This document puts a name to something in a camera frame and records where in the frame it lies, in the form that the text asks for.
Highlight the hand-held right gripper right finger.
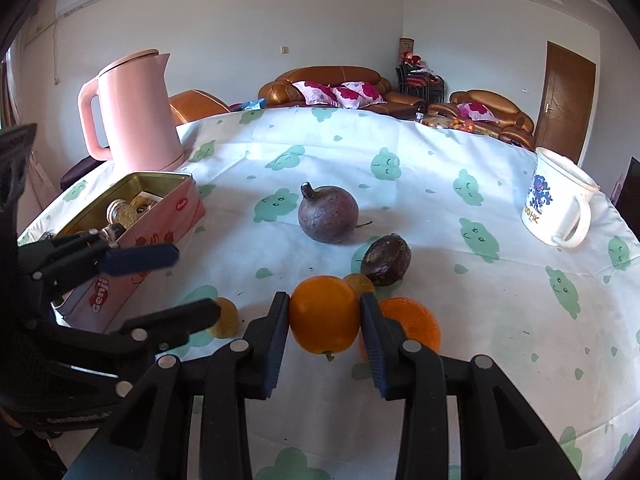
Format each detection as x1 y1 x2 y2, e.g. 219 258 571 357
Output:
358 292 583 480

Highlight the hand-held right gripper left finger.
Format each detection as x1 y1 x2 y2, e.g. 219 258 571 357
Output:
65 291 292 480

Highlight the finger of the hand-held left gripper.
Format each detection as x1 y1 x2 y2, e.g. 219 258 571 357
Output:
30 298 222 356
17 230 180 291

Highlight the large orange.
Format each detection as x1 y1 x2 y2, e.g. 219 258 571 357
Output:
359 297 442 365

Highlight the medium orange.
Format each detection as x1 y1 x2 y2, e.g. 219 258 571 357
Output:
289 275 362 362

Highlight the small yellow round fruit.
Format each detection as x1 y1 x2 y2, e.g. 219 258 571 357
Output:
206 296 239 339
342 272 377 297

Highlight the pink tin box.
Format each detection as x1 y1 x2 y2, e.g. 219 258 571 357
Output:
17 171 207 335

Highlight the dark passion fruit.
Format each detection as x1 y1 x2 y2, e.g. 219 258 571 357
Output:
361 233 412 287

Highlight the purple beetroot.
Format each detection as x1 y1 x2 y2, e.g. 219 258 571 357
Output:
298 181 373 244

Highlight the printed paper leaflet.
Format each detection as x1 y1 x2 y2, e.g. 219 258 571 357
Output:
132 190 163 211

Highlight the dark padded chair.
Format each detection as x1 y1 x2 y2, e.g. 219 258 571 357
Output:
60 156 108 191

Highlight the pink curtain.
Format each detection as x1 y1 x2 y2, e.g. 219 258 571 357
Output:
20 145 61 206

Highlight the pink electric kettle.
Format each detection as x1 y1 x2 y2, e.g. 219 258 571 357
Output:
77 49 187 173

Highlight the orange leather chair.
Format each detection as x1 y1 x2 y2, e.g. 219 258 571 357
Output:
169 89 232 126

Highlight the white mug with blue print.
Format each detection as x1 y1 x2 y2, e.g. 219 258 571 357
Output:
521 147 601 249

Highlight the glass coffee table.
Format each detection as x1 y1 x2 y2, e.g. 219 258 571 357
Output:
415 112 501 136

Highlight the pink floral pillow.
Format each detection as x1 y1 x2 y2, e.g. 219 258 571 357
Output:
457 101 498 123
291 80 341 107
331 80 387 110

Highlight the brown leather sofa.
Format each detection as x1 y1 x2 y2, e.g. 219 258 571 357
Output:
258 65 426 120

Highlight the stack of dark chairs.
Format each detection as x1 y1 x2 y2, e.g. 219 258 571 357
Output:
396 62 445 103

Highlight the brown leather armchair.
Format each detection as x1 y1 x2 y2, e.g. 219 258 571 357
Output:
427 89 536 150

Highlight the black television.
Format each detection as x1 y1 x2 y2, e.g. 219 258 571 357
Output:
612 156 640 216

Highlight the brown wooden door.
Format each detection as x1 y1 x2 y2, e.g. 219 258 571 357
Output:
534 41 597 166

